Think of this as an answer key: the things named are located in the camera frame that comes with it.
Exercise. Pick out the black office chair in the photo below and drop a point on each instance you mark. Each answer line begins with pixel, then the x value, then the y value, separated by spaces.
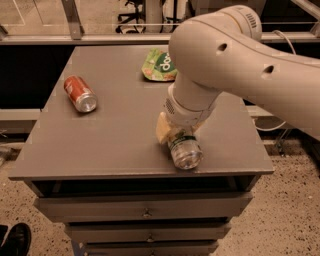
pixel 134 22

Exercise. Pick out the red soda can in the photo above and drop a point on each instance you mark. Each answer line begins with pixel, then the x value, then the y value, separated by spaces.
pixel 80 94

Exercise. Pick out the grey drawer cabinet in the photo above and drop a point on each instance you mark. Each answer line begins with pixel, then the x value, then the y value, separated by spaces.
pixel 114 187

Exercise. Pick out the green white 7up can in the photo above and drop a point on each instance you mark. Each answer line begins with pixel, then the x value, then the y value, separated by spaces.
pixel 185 152

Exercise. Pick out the grey metal railing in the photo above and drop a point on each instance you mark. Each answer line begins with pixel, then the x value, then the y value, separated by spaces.
pixel 93 22

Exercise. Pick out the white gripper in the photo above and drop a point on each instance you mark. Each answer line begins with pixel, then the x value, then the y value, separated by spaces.
pixel 182 115

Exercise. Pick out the black shoe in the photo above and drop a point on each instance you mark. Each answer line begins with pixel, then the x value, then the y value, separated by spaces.
pixel 15 241

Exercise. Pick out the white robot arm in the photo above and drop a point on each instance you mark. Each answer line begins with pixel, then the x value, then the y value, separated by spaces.
pixel 221 52

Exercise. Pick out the green snack bag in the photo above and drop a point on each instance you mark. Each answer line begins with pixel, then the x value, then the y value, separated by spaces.
pixel 158 66

